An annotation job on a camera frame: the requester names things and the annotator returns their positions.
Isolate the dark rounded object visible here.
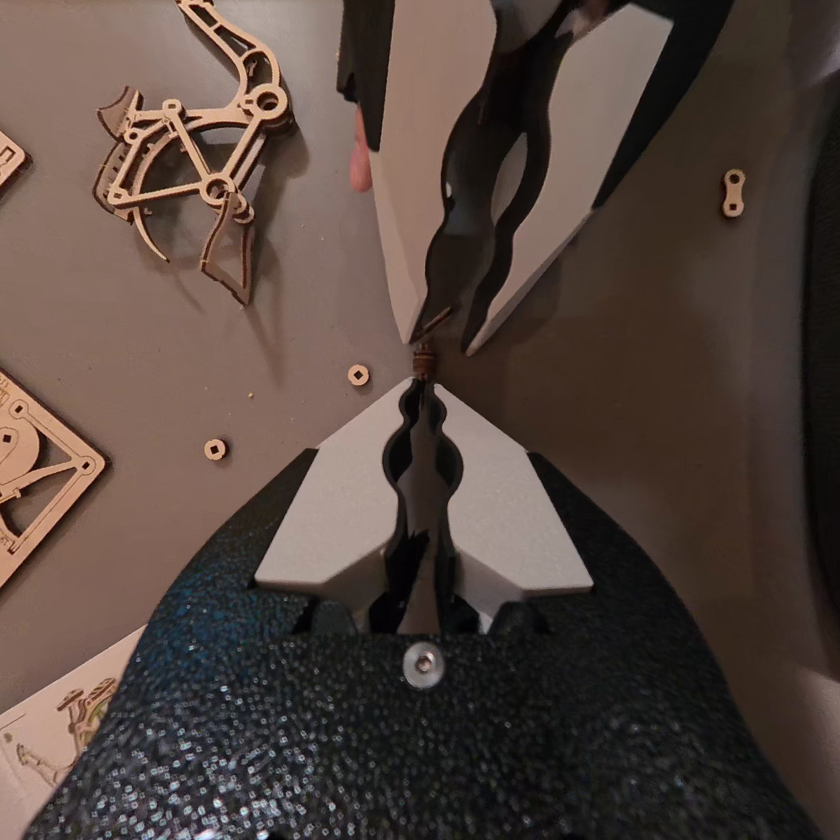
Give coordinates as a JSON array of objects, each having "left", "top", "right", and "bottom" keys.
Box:
[{"left": 797, "top": 147, "right": 840, "bottom": 631}]

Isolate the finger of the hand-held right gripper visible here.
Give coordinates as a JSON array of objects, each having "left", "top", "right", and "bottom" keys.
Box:
[
  {"left": 461, "top": 7, "right": 675, "bottom": 357},
  {"left": 369, "top": 0, "right": 526, "bottom": 345}
]

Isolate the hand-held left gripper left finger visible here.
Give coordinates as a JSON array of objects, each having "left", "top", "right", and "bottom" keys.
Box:
[{"left": 251, "top": 379, "right": 422, "bottom": 614}]

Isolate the partly assembled wooden model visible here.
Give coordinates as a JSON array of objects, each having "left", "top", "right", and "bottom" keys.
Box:
[{"left": 94, "top": 0, "right": 291, "bottom": 308}]

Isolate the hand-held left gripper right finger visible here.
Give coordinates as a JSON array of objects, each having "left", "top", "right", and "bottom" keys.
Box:
[{"left": 428, "top": 382, "right": 596, "bottom": 621}]

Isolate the person's right hand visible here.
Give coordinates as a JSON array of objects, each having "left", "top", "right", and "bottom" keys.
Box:
[{"left": 350, "top": 105, "right": 375, "bottom": 194}]

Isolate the large wooden parts sheet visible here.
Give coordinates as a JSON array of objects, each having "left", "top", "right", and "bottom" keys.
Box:
[{"left": 0, "top": 371, "right": 107, "bottom": 588}]

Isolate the printed instruction booklet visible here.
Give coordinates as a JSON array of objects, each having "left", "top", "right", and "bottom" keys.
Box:
[{"left": 0, "top": 623, "right": 148, "bottom": 818}]

